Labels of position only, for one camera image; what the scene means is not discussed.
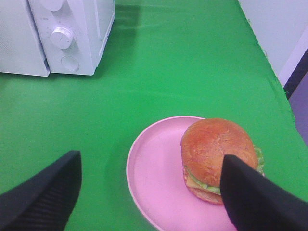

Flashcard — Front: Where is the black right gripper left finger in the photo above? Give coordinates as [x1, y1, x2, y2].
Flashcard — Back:
[0, 151, 81, 231]

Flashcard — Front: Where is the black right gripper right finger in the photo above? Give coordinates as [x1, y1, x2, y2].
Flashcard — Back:
[220, 154, 308, 231]

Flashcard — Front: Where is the burger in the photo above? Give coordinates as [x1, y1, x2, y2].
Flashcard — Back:
[180, 118, 265, 205]

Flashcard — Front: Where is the pink plate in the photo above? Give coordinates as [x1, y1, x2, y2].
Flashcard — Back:
[126, 116, 236, 231]

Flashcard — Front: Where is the round white door button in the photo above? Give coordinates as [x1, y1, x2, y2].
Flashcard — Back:
[61, 56, 79, 71]

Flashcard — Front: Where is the white microwave door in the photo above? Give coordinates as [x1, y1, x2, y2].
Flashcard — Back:
[0, 0, 50, 77]

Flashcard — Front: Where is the white timer knob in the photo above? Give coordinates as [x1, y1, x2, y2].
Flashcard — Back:
[50, 27, 74, 50]

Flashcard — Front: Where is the green tablecloth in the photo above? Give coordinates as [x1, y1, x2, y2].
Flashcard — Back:
[0, 0, 308, 231]

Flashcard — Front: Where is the white microwave oven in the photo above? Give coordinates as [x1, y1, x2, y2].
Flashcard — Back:
[29, 0, 115, 76]

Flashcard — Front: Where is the white upper power knob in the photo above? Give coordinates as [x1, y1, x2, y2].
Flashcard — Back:
[40, 0, 67, 12]

